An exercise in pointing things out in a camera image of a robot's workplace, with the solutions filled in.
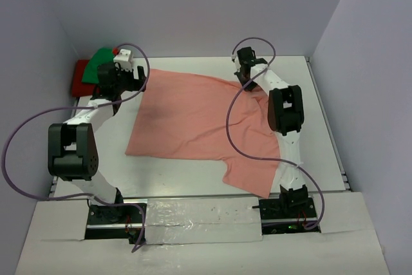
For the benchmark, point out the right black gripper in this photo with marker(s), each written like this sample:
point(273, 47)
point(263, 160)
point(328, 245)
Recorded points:
point(251, 86)

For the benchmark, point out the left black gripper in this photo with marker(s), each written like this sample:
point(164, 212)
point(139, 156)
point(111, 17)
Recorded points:
point(137, 85)

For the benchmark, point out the salmon pink t-shirt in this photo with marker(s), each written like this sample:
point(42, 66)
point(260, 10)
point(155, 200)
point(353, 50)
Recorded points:
point(197, 117)

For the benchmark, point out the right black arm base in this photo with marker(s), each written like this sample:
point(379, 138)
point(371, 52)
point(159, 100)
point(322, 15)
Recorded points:
point(277, 219)

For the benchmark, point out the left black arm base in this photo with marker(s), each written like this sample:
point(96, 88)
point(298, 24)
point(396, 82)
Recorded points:
point(115, 223)

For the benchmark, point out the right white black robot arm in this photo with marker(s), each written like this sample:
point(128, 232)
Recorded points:
point(285, 118)

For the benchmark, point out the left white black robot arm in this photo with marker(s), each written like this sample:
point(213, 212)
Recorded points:
point(72, 149)

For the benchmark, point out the green folded t-shirt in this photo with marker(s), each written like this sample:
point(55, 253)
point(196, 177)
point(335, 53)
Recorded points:
point(101, 56)

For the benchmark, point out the red folded t-shirt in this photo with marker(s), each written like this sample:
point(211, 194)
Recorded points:
point(78, 88)

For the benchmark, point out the silver tape patch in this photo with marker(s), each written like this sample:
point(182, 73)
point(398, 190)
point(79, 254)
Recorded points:
point(202, 220)

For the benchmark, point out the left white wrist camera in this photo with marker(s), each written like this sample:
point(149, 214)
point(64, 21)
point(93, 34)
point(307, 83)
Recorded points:
point(123, 58)

